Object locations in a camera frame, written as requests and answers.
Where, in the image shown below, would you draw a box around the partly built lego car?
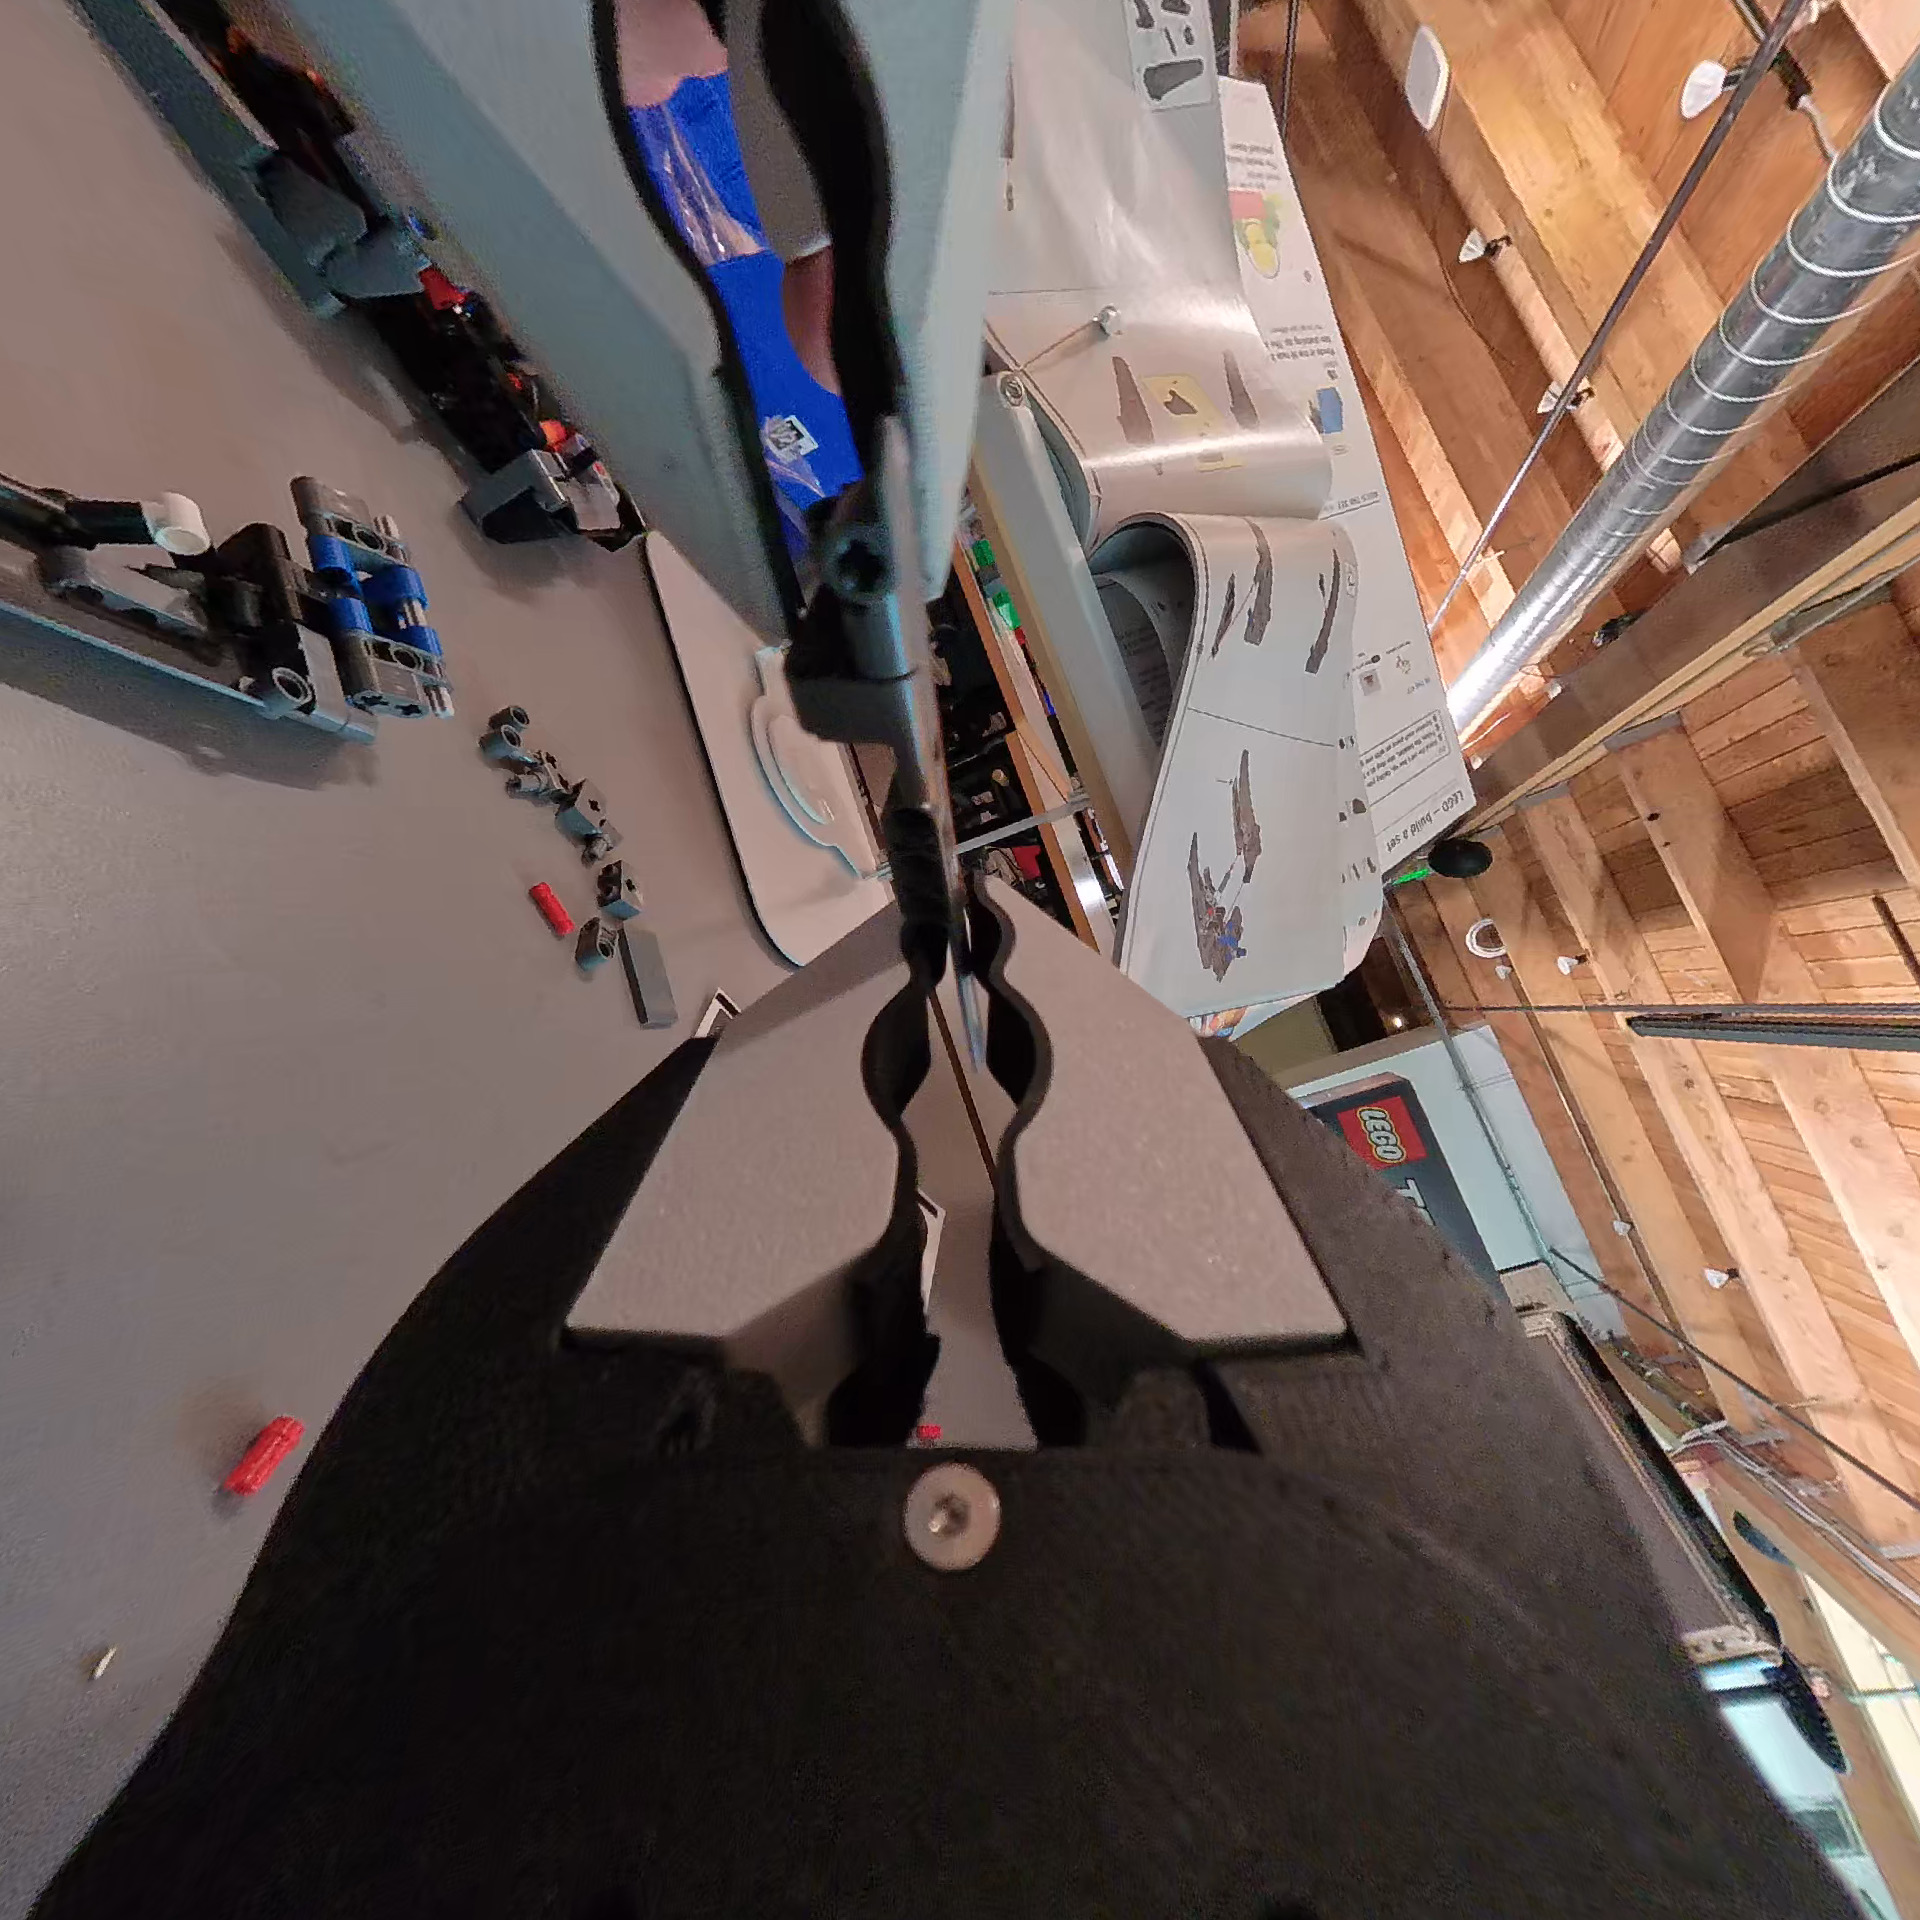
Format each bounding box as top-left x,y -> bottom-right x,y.
72,0 -> 650,546

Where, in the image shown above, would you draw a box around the dark road case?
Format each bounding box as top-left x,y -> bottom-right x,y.
1505,1265 -> 1796,1676

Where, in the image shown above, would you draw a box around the black hanging light bar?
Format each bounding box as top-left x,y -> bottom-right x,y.
1625,1009 -> 1920,1049

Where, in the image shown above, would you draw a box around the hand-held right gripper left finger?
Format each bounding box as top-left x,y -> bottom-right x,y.
563,912 -> 942,1422

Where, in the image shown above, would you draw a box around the cluster of grey lego pieces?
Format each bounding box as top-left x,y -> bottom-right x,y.
477,699 -> 681,1032

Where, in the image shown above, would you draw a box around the dark grey lego wing assembly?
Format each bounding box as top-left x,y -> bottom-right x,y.
779,420 -> 995,1073

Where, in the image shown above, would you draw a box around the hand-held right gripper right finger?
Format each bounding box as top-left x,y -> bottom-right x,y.
964,877 -> 1349,1399

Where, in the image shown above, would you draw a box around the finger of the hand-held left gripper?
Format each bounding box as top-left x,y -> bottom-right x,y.
756,0 -> 1025,606
283,0 -> 824,644

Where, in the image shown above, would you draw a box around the far blue bin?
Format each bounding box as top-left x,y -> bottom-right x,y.
624,66 -> 866,505

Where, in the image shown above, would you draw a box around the white book stand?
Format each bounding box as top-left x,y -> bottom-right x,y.
642,305 -> 1179,973

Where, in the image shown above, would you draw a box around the person's left hand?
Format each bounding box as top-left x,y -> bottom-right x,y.
617,0 -> 745,101

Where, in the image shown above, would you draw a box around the lego instruction booklet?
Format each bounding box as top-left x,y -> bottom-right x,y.
981,0 -> 1452,1040

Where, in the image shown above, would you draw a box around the dark lego set box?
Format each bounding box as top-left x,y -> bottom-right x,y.
1302,1069 -> 1519,1286

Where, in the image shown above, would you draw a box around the grey lego wing blue pins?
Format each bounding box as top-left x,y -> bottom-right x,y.
0,471 -> 455,747

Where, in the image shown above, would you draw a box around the silver ventilation duct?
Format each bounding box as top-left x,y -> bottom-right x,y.
1443,42 -> 1920,732

